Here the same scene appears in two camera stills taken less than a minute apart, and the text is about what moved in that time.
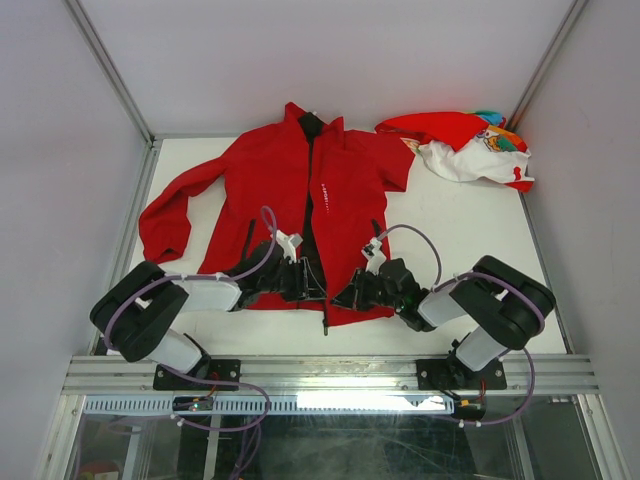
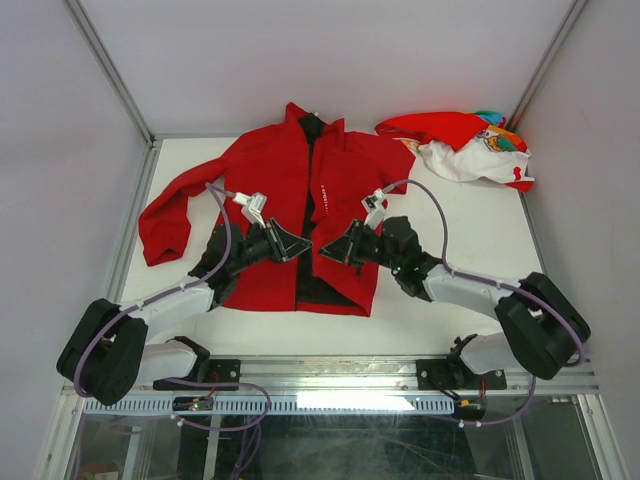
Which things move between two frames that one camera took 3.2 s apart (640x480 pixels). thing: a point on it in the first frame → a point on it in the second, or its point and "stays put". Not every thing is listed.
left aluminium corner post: x=110 y=71 stays put
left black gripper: x=304 y=285 → x=282 y=245
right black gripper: x=351 y=295 → x=344 y=249
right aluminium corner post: x=547 y=57 stays put
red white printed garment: x=464 y=146 stays put
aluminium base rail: x=330 y=374 stays put
